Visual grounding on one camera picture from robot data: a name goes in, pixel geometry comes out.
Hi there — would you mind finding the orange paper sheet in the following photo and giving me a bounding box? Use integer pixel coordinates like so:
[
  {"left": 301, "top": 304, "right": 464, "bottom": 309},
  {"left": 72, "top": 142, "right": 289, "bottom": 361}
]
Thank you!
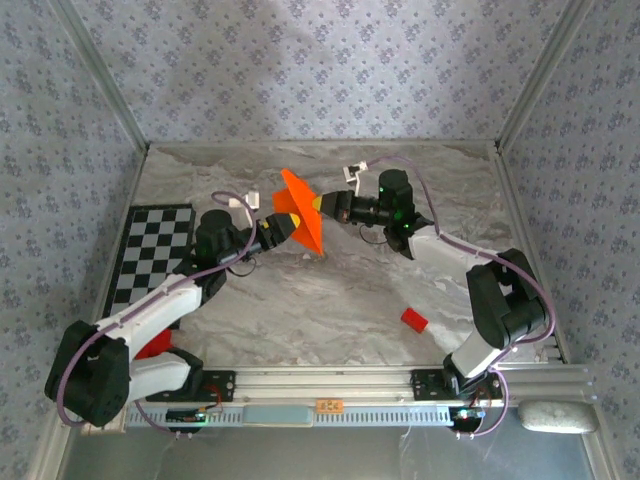
[{"left": 271, "top": 168, "right": 326, "bottom": 257}]

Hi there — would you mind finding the black grey chessboard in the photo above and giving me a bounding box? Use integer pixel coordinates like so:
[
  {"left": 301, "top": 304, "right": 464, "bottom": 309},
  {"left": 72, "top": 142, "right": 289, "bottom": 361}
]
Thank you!
[{"left": 102, "top": 203, "right": 197, "bottom": 331}]

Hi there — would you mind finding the red studded brick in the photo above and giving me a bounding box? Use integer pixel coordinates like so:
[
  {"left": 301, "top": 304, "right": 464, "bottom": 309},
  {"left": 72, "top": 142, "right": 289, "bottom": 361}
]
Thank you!
[{"left": 134, "top": 332, "right": 175, "bottom": 361}]

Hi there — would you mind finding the small red block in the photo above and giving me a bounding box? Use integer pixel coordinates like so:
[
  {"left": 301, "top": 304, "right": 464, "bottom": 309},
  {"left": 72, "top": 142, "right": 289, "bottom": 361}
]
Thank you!
[{"left": 399, "top": 307, "right": 430, "bottom": 334}]

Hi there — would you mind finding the light blue pad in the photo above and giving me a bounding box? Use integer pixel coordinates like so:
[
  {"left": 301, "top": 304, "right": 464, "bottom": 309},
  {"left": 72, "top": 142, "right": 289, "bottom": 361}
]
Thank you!
[{"left": 243, "top": 404, "right": 314, "bottom": 428}]

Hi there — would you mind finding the grey oval stone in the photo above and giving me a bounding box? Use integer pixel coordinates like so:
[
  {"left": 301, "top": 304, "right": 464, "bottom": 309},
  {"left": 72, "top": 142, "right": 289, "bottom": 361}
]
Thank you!
[{"left": 517, "top": 399, "right": 600, "bottom": 434}]

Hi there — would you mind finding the thin black left gripper cable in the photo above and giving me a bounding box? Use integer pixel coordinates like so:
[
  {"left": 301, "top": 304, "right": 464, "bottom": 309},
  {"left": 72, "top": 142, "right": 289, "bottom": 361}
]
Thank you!
[{"left": 226, "top": 256, "right": 260, "bottom": 279}]

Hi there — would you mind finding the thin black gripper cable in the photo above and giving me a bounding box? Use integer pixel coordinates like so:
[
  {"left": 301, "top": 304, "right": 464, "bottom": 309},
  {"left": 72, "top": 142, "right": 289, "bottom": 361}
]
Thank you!
[
  {"left": 226, "top": 256, "right": 260, "bottom": 279},
  {"left": 358, "top": 223, "right": 387, "bottom": 247}
]

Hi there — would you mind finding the thin black right gripper cable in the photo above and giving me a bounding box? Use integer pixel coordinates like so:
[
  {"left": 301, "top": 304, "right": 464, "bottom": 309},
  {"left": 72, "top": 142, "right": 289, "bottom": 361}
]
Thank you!
[{"left": 358, "top": 223, "right": 387, "bottom": 247}]

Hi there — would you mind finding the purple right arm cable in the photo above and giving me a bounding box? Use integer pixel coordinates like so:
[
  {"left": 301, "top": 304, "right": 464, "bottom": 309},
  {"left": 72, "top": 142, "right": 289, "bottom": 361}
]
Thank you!
[{"left": 364, "top": 154, "right": 557, "bottom": 441}]

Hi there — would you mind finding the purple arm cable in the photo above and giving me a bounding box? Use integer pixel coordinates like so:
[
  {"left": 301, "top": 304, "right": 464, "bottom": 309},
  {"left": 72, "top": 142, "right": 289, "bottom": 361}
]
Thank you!
[
  {"left": 364, "top": 154, "right": 557, "bottom": 441},
  {"left": 54, "top": 191, "right": 259, "bottom": 442}
]

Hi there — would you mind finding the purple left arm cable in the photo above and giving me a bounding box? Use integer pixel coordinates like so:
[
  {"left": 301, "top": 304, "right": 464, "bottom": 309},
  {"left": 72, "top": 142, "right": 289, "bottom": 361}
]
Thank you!
[{"left": 54, "top": 191, "right": 259, "bottom": 442}]

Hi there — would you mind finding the aluminium side rail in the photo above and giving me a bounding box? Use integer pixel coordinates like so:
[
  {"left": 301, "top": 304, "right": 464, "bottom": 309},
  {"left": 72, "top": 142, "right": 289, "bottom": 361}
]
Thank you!
[{"left": 492, "top": 142, "right": 572, "bottom": 365}]

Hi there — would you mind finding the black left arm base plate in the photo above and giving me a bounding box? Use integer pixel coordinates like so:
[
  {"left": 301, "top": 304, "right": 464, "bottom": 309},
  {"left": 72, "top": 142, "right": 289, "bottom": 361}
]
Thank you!
[{"left": 144, "top": 368, "right": 237, "bottom": 404}]

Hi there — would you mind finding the aluminium mounting rail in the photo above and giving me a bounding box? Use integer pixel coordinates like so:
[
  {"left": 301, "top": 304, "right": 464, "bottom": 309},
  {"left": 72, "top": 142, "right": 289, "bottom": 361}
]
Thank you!
[{"left": 53, "top": 364, "right": 594, "bottom": 404}]

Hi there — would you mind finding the aluminium frame post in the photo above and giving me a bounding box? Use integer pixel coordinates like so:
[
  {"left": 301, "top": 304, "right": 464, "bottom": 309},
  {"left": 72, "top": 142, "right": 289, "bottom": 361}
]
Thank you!
[
  {"left": 494, "top": 0, "right": 597, "bottom": 151},
  {"left": 49, "top": 0, "right": 151, "bottom": 151}
]

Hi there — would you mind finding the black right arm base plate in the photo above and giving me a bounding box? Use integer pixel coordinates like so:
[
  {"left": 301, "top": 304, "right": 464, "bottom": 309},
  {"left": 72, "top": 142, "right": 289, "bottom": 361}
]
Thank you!
[{"left": 410, "top": 368, "right": 504, "bottom": 401}]

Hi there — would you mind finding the grey slotted cable duct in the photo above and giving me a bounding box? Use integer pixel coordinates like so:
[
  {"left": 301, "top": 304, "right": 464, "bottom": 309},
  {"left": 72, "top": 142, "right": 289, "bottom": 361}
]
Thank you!
[{"left": 124, "top": 403, "right": 454, "bottom": 429}]

